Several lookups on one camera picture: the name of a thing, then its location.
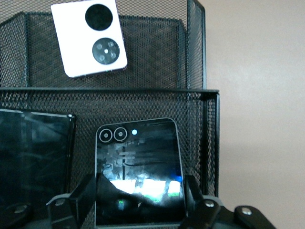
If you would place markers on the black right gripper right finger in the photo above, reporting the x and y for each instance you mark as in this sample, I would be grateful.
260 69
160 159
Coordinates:
202 210

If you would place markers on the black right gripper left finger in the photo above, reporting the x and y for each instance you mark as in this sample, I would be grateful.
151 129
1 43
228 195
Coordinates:
78 200

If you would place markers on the long black slab phone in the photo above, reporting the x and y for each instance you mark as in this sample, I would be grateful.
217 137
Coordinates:
33 155

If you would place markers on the small black flip phone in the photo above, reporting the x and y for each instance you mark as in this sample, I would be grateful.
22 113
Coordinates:
143 155

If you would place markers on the lilac flip phone round lenses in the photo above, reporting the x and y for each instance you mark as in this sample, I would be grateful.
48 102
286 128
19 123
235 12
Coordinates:
74 47

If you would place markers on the black two-tier mesh tray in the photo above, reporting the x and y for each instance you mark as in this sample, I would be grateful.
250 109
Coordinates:
155 71

